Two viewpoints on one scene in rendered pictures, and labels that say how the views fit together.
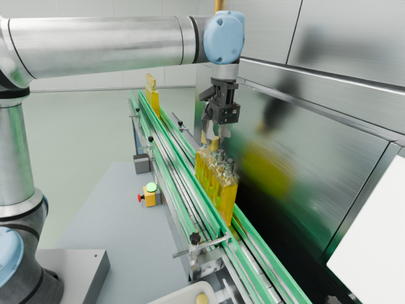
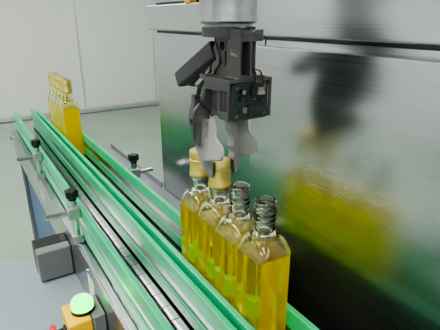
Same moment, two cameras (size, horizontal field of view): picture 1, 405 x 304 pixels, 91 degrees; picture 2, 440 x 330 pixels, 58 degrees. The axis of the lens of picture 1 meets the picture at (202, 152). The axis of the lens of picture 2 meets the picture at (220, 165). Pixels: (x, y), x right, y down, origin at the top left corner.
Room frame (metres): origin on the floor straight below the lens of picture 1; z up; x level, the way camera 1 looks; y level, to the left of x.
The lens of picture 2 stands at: (0.04, 0.04, 1.36)
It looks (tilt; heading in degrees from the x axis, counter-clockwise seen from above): 20 degrees down; 353
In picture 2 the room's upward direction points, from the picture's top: straight up
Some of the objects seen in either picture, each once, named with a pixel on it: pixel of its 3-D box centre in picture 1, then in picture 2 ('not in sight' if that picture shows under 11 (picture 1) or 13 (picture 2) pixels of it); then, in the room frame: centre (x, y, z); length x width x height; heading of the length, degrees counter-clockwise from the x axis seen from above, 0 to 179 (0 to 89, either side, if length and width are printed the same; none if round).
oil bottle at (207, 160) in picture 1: (210, 178); (219, 257); (0.60, -0.04, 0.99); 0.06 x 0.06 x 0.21; 26
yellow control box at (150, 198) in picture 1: (151, 195); (83, 325); (0.70, 0.23, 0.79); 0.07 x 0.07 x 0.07; 25
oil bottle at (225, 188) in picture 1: (223, 199); (261, 297); (0.50, -0.08, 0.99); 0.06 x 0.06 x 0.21; 25
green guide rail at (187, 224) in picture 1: (144, 128); (55, 179); (1.16, 0.37, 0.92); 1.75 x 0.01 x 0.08; 25
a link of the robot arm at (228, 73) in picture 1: (225, 71); (230, 10); (0.59, -0.05, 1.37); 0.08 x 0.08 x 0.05
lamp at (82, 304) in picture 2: (151, 186); (82, 303); (0.70, 0.22, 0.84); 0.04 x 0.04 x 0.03
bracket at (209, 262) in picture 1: (205, 265); not in sight; (0.35, -0.03, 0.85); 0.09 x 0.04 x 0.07; 115
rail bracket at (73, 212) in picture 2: (146, 149); (63, 219); (0.86, 0.28, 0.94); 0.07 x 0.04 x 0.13; 115
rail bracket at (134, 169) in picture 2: (183, 131); (141, 175); (1.12, 0.12, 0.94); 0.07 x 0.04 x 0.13; 115
